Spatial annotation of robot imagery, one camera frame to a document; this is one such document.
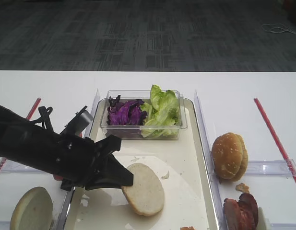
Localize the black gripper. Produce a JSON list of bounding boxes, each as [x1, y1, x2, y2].
[[50, 134, 134, 191]]

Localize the bun slice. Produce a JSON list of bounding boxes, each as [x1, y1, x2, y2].
[[10, 187, 53, 230], [121, 163, 165, 217]]

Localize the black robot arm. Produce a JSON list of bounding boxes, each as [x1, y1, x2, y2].
[[0, 105, 133, 191]]

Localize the tomato slice front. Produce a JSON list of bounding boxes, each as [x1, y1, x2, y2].
[[53, 175, 63, 181]]

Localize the lettuce scrap on tray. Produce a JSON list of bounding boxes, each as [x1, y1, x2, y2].
[[161, 171, 170, 180]]

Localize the green lettuce leaves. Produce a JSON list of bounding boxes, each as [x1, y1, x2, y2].
[[141, 85, 179, 139]]

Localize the small meat crumb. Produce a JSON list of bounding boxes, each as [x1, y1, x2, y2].
[[235, 183, 249, 194]]

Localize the grilled meat slice rear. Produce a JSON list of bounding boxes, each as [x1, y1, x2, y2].
[[238, 193, 259, 230]]

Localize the purple cabbage leaves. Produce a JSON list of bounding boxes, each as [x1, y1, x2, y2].
[[107, 95, 147, 126]]

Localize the clear plastic salad container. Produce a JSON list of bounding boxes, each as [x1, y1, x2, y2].
[[100, 85, 187, 140]]

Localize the left clear long divider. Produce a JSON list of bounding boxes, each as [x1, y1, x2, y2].
[[54, 89, 100, 230]]

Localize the clear long divider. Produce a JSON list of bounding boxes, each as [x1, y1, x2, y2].
[[54, 89, 100, 230], [194, 90, 227, 230]]

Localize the left red tape strip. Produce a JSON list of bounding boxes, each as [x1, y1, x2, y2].
[[0, 98, 41, 171]]

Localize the red tape strip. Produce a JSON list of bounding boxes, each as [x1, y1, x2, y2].
[[254, 98, 296, 183], [0, 98, 41, 171]]

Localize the orange food scrap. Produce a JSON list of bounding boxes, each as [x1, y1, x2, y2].
[[180, 226, 195, 230]]

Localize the sesame bun top front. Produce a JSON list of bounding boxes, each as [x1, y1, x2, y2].
[[212, 132, 243, 180]]

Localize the sesame bun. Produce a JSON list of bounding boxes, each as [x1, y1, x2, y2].
[[212, 132, 243, 180], [231, 134, 248, 182]]

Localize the right clear long divider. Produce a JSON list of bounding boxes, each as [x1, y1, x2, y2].
[[194, 90, 227, 230]]

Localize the sesame bun top rear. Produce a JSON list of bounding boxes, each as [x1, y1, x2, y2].
[[231, 134, 248, 182]]

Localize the white pusher block right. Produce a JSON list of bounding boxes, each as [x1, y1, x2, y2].
[[256, 207, 271, 230]]

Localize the right red tape strip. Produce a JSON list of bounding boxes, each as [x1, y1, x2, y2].
[[254, 98, 296, 183]]

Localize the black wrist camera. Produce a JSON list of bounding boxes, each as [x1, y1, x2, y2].
[[60, 106, 93, 136]]

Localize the clear rail upper left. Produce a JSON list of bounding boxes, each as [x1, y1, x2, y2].
[[0, 158, 43, 173]]

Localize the clear rail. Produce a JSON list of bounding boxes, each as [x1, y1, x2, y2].
[[245, 160, 296, 177], [0, 221, 10, 230], [266, 223, 296, 230], [0, 158, 43, 173]]

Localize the clear rail lower left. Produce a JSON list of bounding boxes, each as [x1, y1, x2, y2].
[[0, 221, 10, 230]]

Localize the clear rail lower right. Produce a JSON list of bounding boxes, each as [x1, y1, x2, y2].
[[266, 223, 296, 230]]

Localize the clear rail upper right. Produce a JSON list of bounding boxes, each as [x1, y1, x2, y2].
[[245, 160, 296, 177]]

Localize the white cable on floor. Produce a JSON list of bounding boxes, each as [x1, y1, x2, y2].
[[262, 23, 296, 38]]

